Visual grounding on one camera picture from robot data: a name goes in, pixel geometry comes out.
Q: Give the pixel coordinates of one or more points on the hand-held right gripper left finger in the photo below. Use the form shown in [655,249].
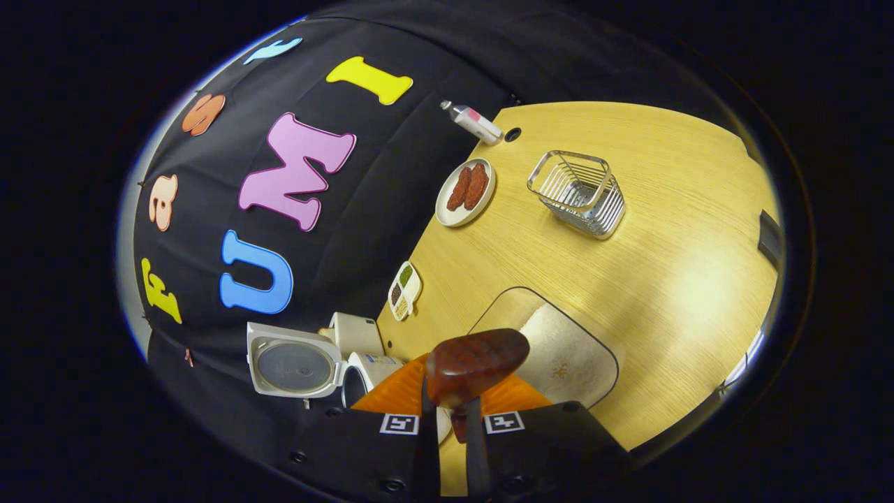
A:
[363,447]

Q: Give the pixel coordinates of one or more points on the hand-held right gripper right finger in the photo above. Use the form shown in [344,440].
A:
[552,447]

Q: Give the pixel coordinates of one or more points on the white tray of rice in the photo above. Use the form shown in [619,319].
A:
[566,349]

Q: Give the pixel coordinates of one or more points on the white rice cooker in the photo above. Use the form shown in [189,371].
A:
[293,367]

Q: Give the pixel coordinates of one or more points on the brown wooden spoon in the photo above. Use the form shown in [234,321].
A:
[475,363]

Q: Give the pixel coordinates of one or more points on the white toaster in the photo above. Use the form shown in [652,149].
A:
[356,332]

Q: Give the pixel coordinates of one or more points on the white divided grain dish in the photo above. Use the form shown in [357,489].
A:
[405,290]

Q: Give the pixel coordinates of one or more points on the white round plate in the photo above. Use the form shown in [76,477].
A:
[447,213]

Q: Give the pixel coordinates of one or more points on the red sausage piece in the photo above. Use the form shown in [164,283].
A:
[477,185]
[459,188]

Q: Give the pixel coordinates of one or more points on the black desk grommet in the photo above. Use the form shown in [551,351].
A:
[513,134]

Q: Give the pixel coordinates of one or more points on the clear bottle with pink label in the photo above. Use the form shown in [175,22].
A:
[475,124]

